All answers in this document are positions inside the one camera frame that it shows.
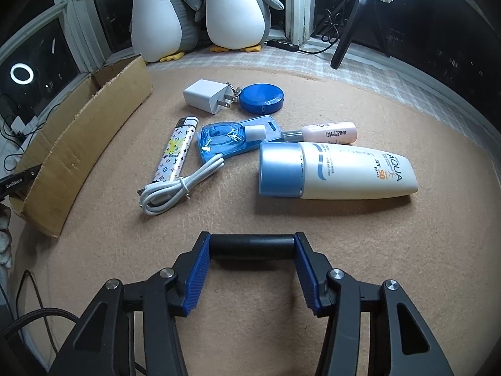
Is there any black cylinder tube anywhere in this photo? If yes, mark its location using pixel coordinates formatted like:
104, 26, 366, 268
209, 233, 296, 261

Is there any white USB cable bundle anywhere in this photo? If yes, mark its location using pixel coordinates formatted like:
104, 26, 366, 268
137, 153, 226, 217

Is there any patterned white lighter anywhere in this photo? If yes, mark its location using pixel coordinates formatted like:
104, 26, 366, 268
152, 116, 199, 182

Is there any white blue sunscreen bottle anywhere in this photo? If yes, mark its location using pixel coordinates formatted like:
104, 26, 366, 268
259, 142, 419, 200

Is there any small pink bottle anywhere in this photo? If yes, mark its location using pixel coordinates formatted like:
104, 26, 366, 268
280, 121, 358, 144

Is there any cardboard box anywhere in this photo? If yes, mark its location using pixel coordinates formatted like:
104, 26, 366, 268
9, 56, 153, 238

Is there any round blue tape measure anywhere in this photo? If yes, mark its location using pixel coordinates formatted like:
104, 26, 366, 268
239, 83, 284, 116

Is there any checkered white cloth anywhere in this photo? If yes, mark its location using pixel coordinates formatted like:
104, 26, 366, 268
105, 41, 498, 157

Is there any black power strip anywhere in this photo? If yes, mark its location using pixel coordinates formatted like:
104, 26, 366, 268
266, 39, 300, 53

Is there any left penguin plush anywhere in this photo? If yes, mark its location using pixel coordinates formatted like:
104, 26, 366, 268
131, 0, 202, 63

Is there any penguin plush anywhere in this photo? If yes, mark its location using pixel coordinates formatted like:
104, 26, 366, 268
195, 0, 284, 53
131, 0, 202, 63

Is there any right penguin plush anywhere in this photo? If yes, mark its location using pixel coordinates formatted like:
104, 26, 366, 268
195, 0, 284, 53

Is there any black tripod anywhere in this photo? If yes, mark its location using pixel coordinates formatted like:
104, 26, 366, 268
330, 0, 390, 70

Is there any white wall charger plug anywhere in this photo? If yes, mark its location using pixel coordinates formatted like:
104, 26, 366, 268
183, 79, 241, 115

